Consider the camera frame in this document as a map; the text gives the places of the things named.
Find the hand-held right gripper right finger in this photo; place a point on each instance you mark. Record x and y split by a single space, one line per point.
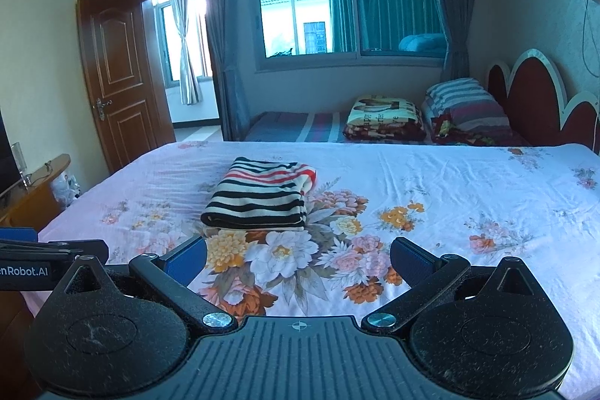
412 262

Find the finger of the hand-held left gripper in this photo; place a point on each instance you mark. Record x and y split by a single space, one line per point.
96 251
18 235

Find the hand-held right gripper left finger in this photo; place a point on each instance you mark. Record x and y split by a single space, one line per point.
185 262

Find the striped knit sweater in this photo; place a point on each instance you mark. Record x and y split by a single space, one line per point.
258 198

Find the wooden furniture piece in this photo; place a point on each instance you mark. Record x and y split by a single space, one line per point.
33 194

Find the white plastic bag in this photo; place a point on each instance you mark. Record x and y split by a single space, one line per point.
63 189

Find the floral bed sheet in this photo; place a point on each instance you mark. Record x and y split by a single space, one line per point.
445 203

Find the clear glass jar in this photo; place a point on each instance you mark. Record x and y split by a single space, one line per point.
18 165

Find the red cartoon print quilt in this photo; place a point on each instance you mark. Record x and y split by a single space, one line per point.
468 138

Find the folded cream printed blanket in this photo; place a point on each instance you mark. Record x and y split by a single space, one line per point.
379 114

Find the brown wooden door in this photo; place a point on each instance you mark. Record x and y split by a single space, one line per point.
122 90

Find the striped pillow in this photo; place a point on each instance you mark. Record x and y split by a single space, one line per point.
464 100

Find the bed with striped sheet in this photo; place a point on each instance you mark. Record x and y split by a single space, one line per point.
290 127

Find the red and white headboard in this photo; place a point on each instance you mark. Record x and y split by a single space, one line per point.
534 100

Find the white sheer curtain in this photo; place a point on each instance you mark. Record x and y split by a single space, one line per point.
187 53

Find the folded blue quilt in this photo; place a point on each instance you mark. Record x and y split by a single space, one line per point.
422 44

